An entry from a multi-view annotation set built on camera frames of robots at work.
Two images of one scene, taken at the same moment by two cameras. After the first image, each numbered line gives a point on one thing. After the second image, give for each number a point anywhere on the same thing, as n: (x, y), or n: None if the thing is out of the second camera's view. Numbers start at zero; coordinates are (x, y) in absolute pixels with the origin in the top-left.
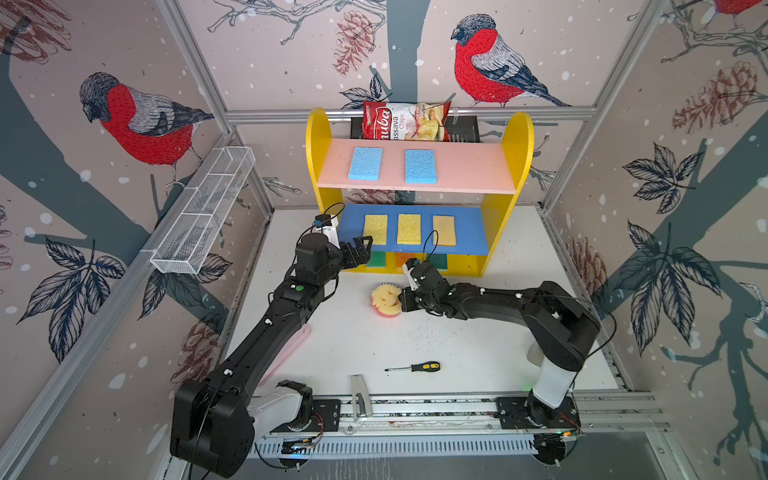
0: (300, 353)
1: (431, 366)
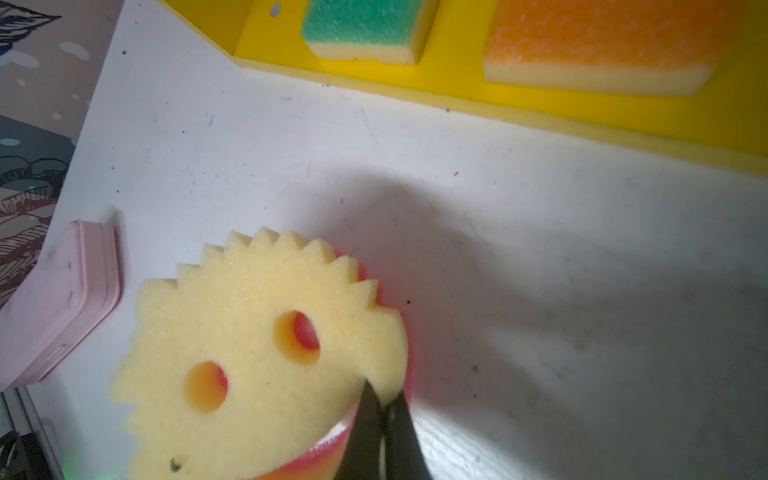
0: (70, 294)
1: None
